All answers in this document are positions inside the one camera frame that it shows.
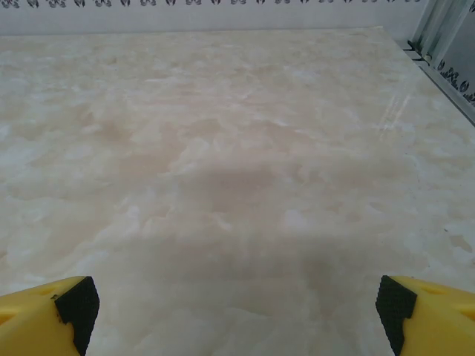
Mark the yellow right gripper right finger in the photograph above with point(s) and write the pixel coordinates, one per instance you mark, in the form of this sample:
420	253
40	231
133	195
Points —
445	326

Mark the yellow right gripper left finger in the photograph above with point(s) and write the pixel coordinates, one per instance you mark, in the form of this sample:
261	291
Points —
29	326

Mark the aluminium side rail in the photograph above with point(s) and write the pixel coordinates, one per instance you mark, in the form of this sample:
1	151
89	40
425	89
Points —
452	91

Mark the aluminium frame post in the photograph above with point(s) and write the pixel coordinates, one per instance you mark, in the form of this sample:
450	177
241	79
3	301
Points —
441	22

